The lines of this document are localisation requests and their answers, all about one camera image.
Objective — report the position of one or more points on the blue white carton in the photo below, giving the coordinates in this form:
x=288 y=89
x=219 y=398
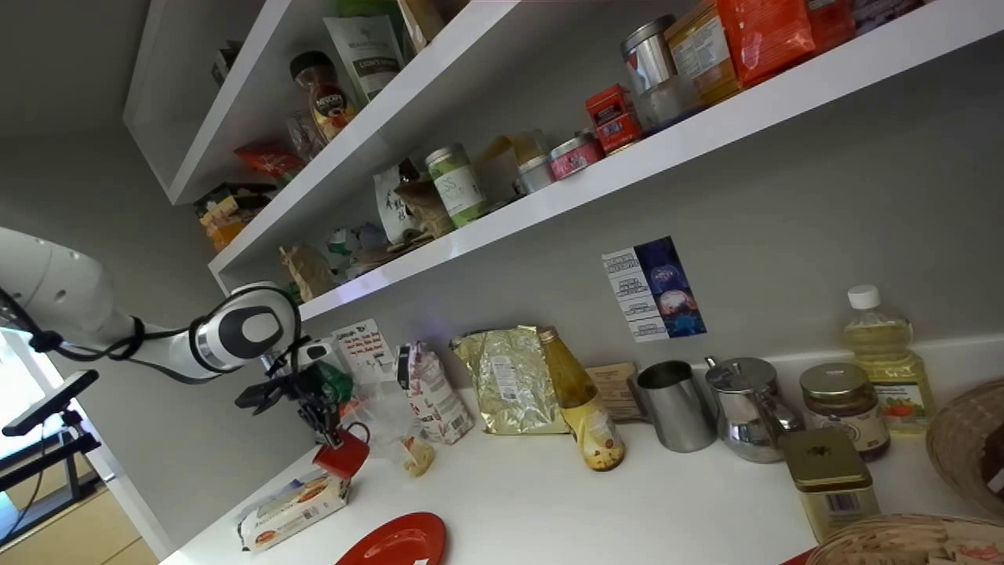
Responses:
x=673 y=284

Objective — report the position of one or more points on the white orange carton box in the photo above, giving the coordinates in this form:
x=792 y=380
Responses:
x=293 y=509

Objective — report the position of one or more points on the red snack packet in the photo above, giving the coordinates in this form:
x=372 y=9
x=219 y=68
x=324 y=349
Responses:
x=268 y=160

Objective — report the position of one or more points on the steel cup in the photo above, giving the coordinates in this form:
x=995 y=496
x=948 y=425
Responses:
x=677 y=408

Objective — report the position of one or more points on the white round tin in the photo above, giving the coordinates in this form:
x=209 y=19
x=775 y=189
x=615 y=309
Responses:
x=535 y=173

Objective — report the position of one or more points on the dark lidded jar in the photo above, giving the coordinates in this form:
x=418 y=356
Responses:
x=319 y=94

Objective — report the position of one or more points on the gold tin box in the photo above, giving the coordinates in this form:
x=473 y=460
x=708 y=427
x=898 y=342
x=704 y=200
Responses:
x=832 y=481

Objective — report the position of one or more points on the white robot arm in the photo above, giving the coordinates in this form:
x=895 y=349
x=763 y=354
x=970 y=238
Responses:
x=64 y=299

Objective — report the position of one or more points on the pink round tin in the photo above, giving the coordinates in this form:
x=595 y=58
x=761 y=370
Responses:
x=572 y=158

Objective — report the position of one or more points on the brown paper bag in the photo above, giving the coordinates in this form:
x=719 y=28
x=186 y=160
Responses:
x=427 y=208

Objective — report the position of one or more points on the white red printed card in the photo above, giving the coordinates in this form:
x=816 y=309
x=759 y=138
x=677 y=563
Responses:
x=361 y=356

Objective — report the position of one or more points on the green lidded jar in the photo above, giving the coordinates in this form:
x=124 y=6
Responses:
x=457 y=186

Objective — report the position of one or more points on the steel can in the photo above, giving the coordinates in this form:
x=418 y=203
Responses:
x=648 y=50

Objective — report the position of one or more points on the round wicker basket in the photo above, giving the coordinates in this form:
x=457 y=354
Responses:
x=967 y=442

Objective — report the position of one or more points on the white wall leaflet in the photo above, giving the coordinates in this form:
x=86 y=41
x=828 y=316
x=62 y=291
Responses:
x=627 y=293

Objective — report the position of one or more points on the short white wall shelf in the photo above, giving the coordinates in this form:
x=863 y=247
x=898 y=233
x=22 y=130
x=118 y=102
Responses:
x=240 y=82

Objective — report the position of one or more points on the steel pitcher with lid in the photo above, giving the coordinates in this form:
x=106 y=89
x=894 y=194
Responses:
x=751 y=412

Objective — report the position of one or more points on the long white wall shelf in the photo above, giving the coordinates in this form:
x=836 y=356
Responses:
x=671 y=145

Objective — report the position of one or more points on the red small box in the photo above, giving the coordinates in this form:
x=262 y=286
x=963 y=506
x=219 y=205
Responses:
x=612 y=116

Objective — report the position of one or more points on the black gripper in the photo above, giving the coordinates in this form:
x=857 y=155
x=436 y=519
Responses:
x=308 y=380

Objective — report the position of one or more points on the white red milk carton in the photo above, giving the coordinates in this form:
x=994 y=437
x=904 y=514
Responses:
x=436 y=394

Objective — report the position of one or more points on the wicker basket with brown sachets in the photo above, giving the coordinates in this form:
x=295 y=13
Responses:
x=912 y=540

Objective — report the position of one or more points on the yellow curved bottle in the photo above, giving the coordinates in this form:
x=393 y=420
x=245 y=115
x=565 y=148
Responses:
x=595 y=427

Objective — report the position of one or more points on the red round plate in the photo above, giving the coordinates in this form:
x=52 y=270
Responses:
x=398 y=538

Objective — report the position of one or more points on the white printed pouch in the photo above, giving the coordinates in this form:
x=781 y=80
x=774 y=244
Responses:
x=390 y=208

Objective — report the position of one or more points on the yellow small box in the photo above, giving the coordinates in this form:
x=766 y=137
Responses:
x=220 y=221

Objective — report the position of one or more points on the orange yellow box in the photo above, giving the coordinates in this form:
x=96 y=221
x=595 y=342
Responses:
x=699 y=50

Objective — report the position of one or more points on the gold foil bag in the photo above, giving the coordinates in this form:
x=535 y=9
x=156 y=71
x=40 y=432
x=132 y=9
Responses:
x=512 y=380

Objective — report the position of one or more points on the brown spread glass jar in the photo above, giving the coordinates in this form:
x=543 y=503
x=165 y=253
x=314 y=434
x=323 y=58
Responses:
x=845 y=408

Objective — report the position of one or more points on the brown flat packet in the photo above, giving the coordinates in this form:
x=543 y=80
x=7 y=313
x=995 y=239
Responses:
x=615 y=391

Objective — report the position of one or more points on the orange foil bag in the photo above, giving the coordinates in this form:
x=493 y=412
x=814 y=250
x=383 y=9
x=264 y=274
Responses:
x=781 y=36

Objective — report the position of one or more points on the black camera stand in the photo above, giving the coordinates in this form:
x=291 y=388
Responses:
x=50 y=442

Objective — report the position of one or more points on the yellow oil bottle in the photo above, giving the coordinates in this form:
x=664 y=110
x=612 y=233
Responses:
x=888 y=362

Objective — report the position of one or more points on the red cup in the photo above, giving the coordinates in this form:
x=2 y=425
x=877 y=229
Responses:
x=344 y=452

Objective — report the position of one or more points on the white green pouch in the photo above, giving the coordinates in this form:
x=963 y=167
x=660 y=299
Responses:
x=367 y=50

